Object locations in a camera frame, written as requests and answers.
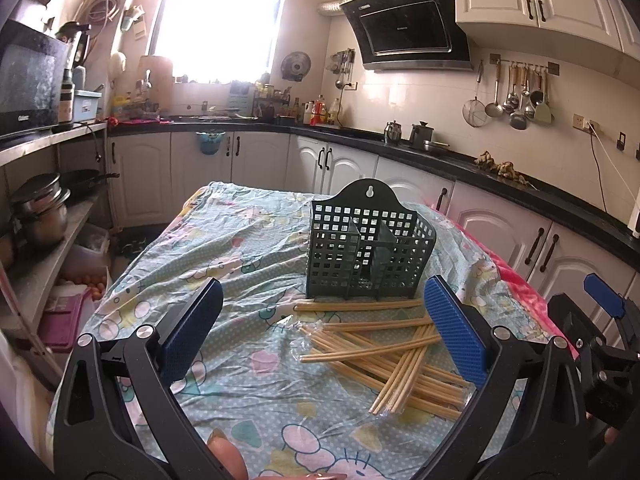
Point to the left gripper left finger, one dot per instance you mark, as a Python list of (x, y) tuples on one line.
[(94, 437)]

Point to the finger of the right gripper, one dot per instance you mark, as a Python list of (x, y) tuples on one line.
[(607, 298)]

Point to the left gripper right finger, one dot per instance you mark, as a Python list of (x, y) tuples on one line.
[(526, 418)]

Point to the bamboo chopstick pair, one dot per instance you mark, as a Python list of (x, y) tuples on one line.
[(348, 355), (406, 369), (432, 384), (353, 327), (397, 393), (356, 306)]

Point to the left human hand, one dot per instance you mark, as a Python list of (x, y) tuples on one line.
[(230, 457)]

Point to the pink fleece blanket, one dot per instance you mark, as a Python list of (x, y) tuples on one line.
[(483, 280)]

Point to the pink plastic bin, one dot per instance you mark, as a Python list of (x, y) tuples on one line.
[(59, 322)]

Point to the cartoon print tablecloth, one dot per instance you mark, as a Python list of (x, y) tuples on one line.
[(247, 384)]

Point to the hanging steel ladle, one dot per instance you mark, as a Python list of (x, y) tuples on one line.
[(494, 109)]

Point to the stacked steel pots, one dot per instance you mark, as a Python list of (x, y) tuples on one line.
[(39, 210)]

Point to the black frying pan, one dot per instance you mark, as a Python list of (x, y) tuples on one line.
[(83, 182)]

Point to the wooden open shelf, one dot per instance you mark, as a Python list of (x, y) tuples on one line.
[(24, 294)]

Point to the dark steel pot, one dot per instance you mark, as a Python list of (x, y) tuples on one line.
[(420, 133)]

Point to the dark green utensil basket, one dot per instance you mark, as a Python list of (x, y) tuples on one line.
[(364, 243)]

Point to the steel kettle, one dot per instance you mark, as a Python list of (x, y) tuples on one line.
[(393, 132)]

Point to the blue hanging cabinet bin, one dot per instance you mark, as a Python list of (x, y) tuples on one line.
[(210, 142)]

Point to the white upper cabinets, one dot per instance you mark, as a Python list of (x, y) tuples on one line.
[(597, 34)]

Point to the blue plastic box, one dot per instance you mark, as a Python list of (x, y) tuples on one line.
[(85, 107)]

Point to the dark sauce bottle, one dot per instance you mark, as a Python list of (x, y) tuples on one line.
[(66, 104)]

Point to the black range hood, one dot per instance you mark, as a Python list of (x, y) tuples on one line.
[(408, 34)]

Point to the black microwave oven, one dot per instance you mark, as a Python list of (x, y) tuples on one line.
[(31, 74)]

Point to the wall power socket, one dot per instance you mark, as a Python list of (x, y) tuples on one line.
[(583, 124)]

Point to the hanging wire strainer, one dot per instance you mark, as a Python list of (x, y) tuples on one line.
[(473, 111)]

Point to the wall fan vent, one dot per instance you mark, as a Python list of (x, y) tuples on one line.
[(295, 66)]

